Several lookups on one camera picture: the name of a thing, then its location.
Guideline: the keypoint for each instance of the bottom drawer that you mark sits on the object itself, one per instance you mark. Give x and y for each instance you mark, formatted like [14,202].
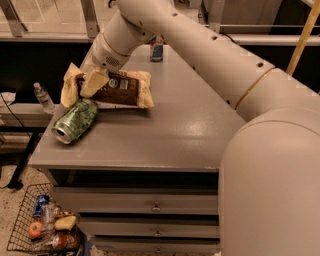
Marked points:
[156,246]

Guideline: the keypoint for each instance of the wire basket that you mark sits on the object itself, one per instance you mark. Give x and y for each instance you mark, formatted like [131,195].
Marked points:
[20,240]

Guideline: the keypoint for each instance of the dark side table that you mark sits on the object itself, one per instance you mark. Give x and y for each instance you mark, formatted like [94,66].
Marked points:
[28,120]

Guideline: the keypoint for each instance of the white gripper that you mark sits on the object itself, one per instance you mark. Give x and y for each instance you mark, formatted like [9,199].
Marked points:
[106,56]

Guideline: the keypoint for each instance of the blue can in basket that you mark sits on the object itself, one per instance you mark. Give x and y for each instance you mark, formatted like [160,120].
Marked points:
[40,201]

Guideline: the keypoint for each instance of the yellow sponge in basket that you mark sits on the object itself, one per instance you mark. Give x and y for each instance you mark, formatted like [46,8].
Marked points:
[65,223]

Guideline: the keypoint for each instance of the clear plastic water bottle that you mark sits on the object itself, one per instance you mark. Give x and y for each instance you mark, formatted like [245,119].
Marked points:
[44,98]

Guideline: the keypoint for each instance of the wooden easel frame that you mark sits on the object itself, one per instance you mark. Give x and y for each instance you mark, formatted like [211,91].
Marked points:
[306,32]

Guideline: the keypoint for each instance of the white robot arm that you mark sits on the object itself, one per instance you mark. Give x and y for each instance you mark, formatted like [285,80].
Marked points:
[269,178]

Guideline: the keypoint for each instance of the drawer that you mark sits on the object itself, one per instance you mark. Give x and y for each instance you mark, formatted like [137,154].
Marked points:
[156,246]
[97,200]
[149,227]

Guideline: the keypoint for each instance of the blue energy drink can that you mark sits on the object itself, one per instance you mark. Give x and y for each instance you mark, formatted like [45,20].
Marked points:
[156,49]

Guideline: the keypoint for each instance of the grey drawer cabinet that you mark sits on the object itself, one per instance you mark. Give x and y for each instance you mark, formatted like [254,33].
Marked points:
[175,147]

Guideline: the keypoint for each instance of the brown chip bag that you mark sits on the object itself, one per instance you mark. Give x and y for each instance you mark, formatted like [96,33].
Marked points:
[125,89]

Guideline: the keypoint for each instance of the green soda can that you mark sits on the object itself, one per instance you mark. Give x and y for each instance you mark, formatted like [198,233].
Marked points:
[73,124]

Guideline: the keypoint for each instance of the red apple in basket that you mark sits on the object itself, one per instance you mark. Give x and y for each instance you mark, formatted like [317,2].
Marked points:
[35,230]

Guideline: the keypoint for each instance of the middle drawer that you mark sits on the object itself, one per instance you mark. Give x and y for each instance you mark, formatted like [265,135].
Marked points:
[149,227]

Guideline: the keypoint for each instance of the red snack bag in basket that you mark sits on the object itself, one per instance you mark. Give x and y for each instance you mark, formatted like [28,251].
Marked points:
[65,241]

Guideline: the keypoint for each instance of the top drawer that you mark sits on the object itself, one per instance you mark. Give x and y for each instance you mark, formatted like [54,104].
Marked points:
[97,200]

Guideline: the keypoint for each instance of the clear bottle in basket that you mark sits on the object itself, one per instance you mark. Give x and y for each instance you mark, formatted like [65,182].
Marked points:
[48,217]

